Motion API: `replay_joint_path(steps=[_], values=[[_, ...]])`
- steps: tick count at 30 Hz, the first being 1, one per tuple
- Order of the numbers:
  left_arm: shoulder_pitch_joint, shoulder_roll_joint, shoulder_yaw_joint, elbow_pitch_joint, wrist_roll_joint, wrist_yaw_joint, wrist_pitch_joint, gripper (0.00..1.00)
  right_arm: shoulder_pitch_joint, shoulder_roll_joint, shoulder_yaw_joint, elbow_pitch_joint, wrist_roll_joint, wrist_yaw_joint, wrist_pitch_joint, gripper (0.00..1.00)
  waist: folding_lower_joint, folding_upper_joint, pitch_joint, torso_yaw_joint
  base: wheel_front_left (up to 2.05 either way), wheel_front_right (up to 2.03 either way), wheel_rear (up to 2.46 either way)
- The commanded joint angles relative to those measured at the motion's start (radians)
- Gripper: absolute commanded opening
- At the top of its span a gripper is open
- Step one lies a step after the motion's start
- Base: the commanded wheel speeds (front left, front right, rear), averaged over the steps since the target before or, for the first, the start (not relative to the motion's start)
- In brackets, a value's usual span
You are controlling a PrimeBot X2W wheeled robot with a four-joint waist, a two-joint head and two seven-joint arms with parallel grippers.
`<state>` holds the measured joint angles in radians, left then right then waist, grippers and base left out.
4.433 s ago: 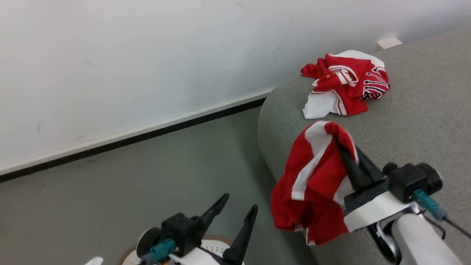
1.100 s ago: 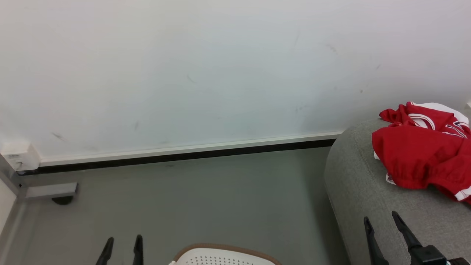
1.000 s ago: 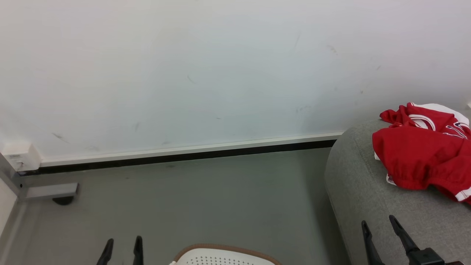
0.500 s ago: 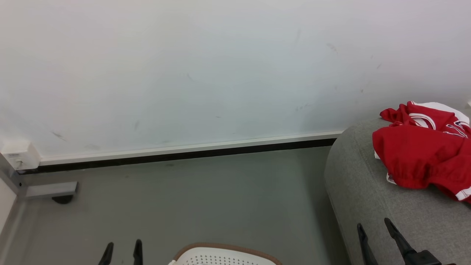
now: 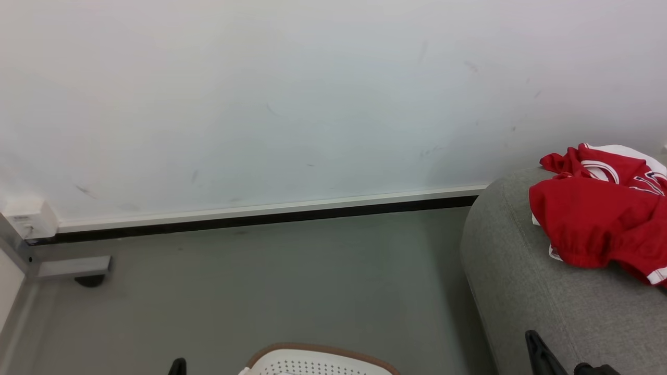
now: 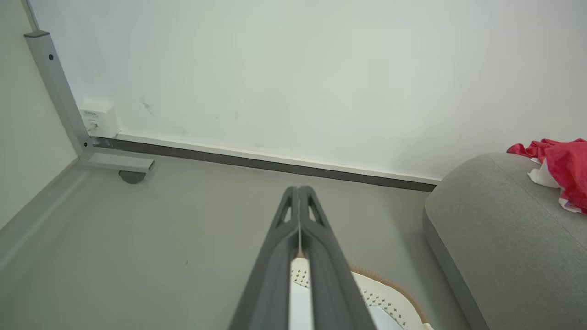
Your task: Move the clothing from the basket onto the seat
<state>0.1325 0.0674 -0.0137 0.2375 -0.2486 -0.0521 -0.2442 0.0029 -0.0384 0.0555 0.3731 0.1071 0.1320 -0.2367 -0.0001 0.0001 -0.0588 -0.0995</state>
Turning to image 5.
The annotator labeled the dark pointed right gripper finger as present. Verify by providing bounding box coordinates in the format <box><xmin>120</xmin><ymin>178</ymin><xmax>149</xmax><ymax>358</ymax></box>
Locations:
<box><xmin>525</xmin><ymin>330</ymin><xmax>569</xmax><ymax>375</ymax></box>

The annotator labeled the red and white sports garment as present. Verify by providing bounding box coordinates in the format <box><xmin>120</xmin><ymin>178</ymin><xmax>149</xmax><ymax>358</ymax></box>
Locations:
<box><xmin>528</xmin><ymin>143</ymin><xmax>667</xmax><ymax>288</ymax></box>

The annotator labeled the white perforated laundry basket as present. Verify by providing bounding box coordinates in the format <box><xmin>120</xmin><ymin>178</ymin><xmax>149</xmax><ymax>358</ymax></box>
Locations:
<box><xmin>239</xmin><ymin>342</ymin><xmax>401</xmax><ymax>375</ymax></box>

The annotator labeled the grey fabric sofa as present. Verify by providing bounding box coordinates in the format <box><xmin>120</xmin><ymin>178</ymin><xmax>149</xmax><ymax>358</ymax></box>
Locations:
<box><xmin>460</xmin><ymin>155</ymin><xmax>667</xmax><ymax>375</ymax></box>

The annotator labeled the beige partition panel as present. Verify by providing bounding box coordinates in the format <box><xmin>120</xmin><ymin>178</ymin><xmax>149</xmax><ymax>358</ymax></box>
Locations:
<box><xmin>0</xmin><ymin>247</ymin><xmax>25</xmax><ymax>335</ymax></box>

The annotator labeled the grey metal frame leg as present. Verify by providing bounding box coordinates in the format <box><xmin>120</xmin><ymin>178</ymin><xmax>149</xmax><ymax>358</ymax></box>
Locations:
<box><xmin>0</xmin><ymin>212</ymin><xmax>112</xmax><ymax>280</ymax></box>

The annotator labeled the white wall baseboard strip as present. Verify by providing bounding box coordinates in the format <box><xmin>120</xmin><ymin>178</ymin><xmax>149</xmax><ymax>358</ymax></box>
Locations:
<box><xmin>56</xmin><ymin>184</ymin><xmax>489</xmax><ymax>233</ymax></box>

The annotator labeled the white wall outlet box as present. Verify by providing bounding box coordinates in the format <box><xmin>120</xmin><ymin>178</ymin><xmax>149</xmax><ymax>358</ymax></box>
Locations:
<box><xmin>2</xmin><ymin>200</ymin><xmax>59</xmax><ymax>241</ymax></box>

